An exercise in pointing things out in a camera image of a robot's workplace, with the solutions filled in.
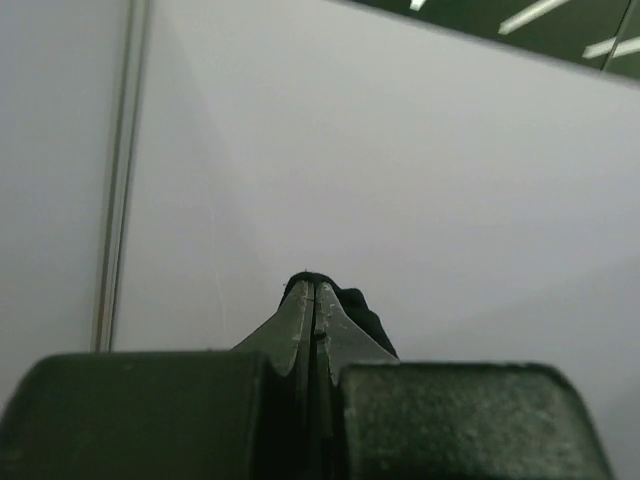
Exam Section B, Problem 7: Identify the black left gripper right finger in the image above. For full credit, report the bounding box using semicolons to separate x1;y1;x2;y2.
312;282;399;479

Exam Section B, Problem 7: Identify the black t-shirt with blue logo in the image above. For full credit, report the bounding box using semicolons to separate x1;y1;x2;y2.
280;271;398;358

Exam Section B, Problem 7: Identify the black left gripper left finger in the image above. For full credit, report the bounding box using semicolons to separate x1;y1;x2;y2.
232;281;313;479

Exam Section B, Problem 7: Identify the aluminium frame post left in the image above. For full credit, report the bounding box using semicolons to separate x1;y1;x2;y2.
90;1;153;352

